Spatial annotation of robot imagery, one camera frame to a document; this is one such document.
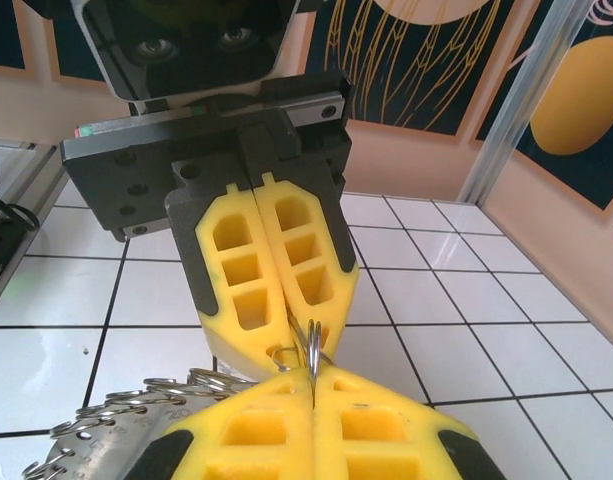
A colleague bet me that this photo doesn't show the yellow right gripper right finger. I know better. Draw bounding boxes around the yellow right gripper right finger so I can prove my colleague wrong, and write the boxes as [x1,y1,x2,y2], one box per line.
[314,363,507,480]

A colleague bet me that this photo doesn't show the aluminium frame post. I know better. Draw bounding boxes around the aluminium frame post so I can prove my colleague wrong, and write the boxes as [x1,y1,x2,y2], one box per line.
[459,0,603,202]

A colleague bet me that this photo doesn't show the small silver split ring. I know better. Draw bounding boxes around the small silver split ring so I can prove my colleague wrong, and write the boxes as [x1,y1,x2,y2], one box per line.
[186,367,255,397]
[270,303,337,374]
[144,377,200,397]
[104,388,185,407]
[307,318,324,401]
[74,405,155,424]

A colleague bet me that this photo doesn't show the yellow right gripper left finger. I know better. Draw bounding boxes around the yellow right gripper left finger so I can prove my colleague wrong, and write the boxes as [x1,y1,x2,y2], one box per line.
[134,366,316,480]

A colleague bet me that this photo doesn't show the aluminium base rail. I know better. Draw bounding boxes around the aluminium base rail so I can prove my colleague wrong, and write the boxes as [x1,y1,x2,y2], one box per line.
[0,141,67,241]

